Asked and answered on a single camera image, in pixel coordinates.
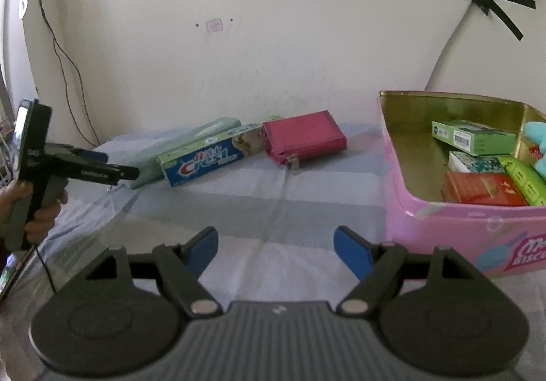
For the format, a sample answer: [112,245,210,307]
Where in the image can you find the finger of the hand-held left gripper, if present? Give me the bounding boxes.
[70,163,141,186]
[70,150,110,166]

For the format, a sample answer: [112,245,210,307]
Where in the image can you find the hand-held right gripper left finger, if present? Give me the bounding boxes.
[85,226,223,317]

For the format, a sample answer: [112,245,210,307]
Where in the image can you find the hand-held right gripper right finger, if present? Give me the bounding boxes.
[333,226,475,317]

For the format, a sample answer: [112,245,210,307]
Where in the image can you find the pale green long box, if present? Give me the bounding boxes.
[128,116,242,191]

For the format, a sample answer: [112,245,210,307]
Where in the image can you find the pink tin box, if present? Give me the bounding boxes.
[377,89,546,279]

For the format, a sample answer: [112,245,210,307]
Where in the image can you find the red cardboard box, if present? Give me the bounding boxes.
[441,171,530,207]

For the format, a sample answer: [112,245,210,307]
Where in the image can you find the white green patterned box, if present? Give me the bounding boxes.
[448,151,508,174]

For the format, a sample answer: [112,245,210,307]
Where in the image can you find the green cardboard box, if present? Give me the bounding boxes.
[432,119,518,156]

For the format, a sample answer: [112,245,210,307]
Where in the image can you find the bright green packet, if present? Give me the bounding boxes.
[497,155,546,207]

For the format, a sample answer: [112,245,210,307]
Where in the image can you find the teal plush toy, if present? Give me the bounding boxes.
[524,122,546,177]

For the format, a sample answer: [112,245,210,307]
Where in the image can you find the person's left hand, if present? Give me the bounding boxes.
[0,182,69,243]

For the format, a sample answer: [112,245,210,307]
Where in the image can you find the green blue toothpaste box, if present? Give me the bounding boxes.
[157,122,267,188]

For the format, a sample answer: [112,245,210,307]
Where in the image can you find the pink zipper pouch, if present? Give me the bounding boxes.
[261,110,347,172]

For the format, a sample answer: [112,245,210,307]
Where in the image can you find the smartphone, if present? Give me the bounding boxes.
[0,253,27,301]

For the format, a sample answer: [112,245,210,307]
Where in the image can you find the dark wall cable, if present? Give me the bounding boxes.
[20,0,101,147]

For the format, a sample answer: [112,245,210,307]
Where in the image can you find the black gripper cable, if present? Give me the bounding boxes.
[34,242,58,294]

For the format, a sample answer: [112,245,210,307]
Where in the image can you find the white wall cable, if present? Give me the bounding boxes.
[423,0,476,92]

